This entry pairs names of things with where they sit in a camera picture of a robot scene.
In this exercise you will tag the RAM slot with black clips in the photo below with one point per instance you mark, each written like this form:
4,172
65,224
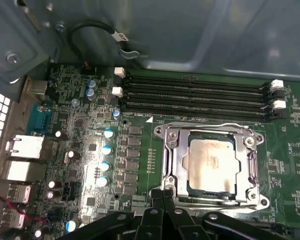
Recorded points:
190,88
190,107

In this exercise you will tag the silver rear port block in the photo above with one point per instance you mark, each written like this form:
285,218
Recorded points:
36,87
15,218
25,146
20,171
17,193

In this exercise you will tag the blue rear port connector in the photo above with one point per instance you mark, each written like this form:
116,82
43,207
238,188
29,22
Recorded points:
38,120

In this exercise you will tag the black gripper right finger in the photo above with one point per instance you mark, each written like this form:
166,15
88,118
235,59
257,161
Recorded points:
177,225

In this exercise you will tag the black PC case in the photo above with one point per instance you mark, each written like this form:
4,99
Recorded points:
190,30

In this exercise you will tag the metal CPU socket cover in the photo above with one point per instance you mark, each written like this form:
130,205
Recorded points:
180,172

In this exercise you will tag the green motherboard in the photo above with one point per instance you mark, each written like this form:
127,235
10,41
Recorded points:
272,140

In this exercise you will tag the blue topped capacitor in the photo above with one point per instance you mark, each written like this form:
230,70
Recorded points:
70,225
105,166
115,113
106,150
91,84
103,181
90,93
109,133

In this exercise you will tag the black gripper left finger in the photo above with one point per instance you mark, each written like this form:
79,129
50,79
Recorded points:
150,225

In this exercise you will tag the CPU socket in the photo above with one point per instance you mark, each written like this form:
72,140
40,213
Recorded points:
169,140

